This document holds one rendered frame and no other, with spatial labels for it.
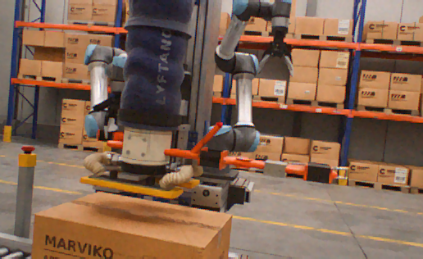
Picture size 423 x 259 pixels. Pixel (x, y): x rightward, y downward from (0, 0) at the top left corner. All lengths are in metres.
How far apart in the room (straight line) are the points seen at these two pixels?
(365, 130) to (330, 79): 1.98
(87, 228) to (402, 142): 9.32
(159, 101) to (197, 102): 0.82
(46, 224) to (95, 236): 0.19
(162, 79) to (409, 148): 9.24
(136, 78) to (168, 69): 0.11
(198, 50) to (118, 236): 1.17
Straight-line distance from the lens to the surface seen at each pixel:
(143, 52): 1.30
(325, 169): 1.23
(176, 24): 1.32
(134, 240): 1.25
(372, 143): 10.03
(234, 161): 1.26
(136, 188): 1.27
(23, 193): 2.36
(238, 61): 2.02
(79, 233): 1.34
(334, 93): 8.56
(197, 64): 2.09
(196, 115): 2.09
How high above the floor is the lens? 1.35
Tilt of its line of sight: 3 degrees down
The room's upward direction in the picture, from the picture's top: 6 degrees clockwise
